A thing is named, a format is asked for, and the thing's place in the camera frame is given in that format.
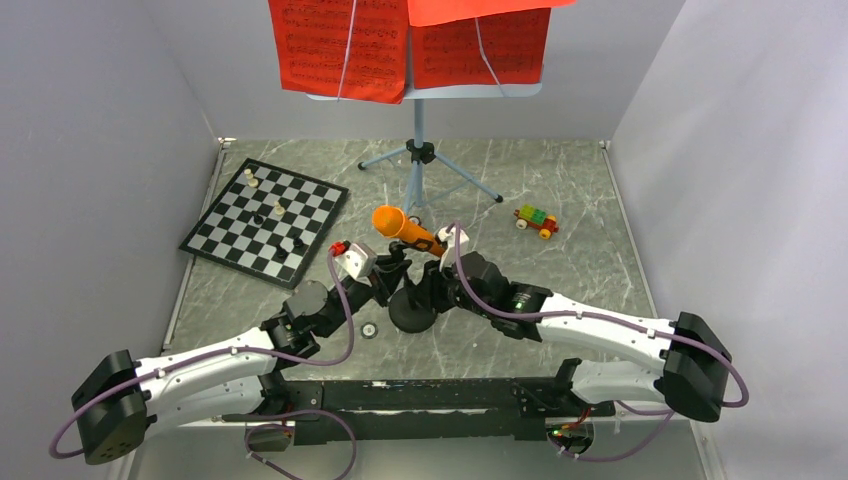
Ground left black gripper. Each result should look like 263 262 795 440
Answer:
319 255 413 338

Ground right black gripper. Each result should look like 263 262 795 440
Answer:
410 254 494 321

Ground black microphone desk stand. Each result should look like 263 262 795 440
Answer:
387 239 440 335

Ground orange toy microphone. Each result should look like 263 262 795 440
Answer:
372 205 445 258

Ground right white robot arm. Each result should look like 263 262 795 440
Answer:
389 252 732 423

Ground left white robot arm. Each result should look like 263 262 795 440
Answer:
71 241 411 465

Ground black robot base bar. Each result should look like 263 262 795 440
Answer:
223 377 611 446

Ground black poker chip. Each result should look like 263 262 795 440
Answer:
360 322 378 339

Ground colourful toy block car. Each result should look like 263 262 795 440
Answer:
513 204 559 240

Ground light blue music stand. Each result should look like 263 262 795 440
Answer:
305 26 543 217

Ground black white chessboard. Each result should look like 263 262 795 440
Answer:
179 158 349 290

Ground small electronics box left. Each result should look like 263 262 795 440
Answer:
245 425 294 453

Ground electronics board right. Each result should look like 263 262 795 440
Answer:
546 419 595 455

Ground left red sheet music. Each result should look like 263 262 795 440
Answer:
268 0 409 104

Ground red sheet music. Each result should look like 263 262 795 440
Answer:
408 0 574 89
268 0 409 104

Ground right red sheet music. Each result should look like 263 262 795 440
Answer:
408 0 574 89

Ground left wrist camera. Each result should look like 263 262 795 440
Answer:
330 241 378 284

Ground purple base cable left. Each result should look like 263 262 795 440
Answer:
243 409 359 480

